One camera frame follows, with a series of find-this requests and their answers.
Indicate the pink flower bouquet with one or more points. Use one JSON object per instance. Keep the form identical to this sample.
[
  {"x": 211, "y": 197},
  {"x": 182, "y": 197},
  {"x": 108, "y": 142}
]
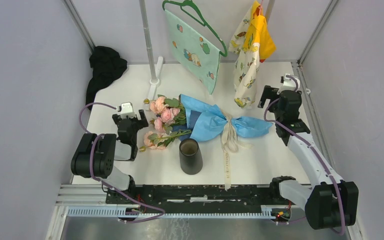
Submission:
[{"x": 169, "y": 123}]

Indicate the black vase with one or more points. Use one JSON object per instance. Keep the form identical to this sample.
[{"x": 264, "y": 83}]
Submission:
[{"x": 191, "y": 160}]

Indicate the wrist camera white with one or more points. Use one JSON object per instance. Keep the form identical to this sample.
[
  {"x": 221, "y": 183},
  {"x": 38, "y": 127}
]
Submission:
[
  {"x": 289, "y": 82},
  {"x": 126, "y": 111}
]

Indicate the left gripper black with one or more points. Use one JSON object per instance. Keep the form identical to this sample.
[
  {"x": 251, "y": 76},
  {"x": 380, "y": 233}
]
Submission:
[{"x": 143, "y": 120}]

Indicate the cream ribbon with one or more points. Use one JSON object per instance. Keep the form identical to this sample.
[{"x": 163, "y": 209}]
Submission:
[{"x": 230, "y": 144}]

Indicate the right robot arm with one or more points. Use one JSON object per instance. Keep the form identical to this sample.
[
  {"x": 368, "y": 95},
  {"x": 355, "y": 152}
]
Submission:
[{"x": 329, "y": 202}]

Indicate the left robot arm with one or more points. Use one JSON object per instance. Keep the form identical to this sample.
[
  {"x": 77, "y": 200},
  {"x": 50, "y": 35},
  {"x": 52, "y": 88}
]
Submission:
[{"x": 95, "y": 156}]

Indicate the mint green patterned towel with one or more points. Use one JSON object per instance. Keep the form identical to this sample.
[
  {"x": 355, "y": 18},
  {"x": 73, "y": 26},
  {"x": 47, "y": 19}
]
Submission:
[{"x": 193, "y": 51}]

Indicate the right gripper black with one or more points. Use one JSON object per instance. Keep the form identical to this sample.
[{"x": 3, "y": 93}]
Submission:
[{"x": 270, "y": 93}]

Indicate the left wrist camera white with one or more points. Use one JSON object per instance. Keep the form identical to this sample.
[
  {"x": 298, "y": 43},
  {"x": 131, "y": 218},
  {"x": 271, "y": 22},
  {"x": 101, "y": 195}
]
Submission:
[{"x": 126, "y": 111}]

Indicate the white cable duct strip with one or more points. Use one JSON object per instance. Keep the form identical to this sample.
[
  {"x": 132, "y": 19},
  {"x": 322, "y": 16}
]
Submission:
[{"x": 122, "y": 212}]

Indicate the yellow cream patterned garment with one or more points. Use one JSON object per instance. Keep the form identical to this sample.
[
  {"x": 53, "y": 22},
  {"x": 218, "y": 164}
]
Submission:
[{"x": 253, "y": 44}]

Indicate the green hanger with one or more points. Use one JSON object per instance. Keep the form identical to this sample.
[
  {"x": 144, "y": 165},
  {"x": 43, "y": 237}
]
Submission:
[{"x": 201, "y": 20}]

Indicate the black cloth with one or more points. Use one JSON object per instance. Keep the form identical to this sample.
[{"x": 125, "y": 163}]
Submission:
[{"x": 107, "y": 66}]

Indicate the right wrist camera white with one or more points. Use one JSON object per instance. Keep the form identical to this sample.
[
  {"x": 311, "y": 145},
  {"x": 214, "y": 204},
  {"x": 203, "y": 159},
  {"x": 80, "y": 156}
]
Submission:
[{"x": 289, "y": 82}]

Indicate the light blue wrapping paper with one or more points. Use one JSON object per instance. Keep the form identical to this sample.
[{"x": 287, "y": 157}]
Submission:
[{"x": 207, "y": 122}]

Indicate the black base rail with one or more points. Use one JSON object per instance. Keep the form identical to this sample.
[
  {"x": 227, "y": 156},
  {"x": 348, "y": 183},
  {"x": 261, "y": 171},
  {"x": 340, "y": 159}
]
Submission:
[{"x": 207, "y": 199}]

